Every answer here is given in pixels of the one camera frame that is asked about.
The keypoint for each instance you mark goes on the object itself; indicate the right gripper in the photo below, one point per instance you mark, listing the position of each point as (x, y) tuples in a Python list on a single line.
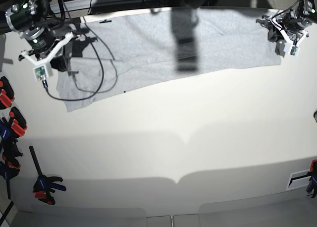
[(47, 46)]

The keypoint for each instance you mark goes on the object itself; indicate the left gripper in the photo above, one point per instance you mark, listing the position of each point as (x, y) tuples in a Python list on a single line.
[(284, 27)]

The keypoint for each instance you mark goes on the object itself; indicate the grey T-shirt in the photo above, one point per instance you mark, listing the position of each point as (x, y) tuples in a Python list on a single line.
[(140, 50)]

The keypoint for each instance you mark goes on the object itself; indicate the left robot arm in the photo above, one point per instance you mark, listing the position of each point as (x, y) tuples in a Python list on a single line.
[(304, 9)]

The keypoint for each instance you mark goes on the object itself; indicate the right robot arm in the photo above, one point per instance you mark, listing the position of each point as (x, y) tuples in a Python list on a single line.
[(42, 23)]

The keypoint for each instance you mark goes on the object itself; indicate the upper orange black clamp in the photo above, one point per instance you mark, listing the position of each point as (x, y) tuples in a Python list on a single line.
[(6, 93)]

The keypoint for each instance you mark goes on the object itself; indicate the orange black clamp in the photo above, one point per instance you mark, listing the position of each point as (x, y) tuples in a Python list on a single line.
[(16, 123), (6, 93)]

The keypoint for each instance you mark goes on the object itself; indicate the lower orange black clamp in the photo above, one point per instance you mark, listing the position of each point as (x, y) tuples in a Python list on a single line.
[(16, 123)]

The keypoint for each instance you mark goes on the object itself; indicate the blue bar clamp on table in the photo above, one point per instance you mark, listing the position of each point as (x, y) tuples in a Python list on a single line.
[(44, 185)]

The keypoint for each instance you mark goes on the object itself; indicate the blue clamp at right edge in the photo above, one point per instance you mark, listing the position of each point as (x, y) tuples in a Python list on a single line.
[(312, 186)]

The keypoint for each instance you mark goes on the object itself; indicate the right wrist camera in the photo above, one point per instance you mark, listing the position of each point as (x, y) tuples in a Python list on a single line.
[(43, 72)]

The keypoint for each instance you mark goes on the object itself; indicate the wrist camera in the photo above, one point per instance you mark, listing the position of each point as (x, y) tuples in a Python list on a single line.
[(43, 72), (291, 49)]

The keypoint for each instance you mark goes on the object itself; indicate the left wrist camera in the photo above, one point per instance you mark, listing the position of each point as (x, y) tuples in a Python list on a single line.
[(291, 49)]

